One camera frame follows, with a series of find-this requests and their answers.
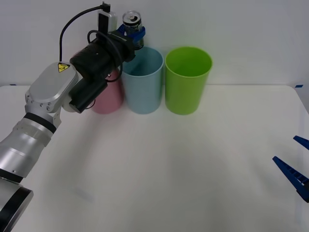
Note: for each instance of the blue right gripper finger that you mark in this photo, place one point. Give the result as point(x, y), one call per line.
point(303, 141)
point(295, 177)

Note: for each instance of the pale blue plastic bin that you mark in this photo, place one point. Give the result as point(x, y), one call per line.
point(144, 96)

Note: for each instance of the green plastic bin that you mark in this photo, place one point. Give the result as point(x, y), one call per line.
point(186, 94)

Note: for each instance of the pink plastic bin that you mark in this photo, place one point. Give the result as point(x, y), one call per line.
point(108, 101)

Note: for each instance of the dark grey drink can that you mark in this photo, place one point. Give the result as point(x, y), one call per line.
point(131, 24)

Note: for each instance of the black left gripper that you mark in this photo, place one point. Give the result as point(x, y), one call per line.
point(122, 47)

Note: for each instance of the silver and black left arm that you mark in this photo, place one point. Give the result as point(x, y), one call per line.
point(48, 84)

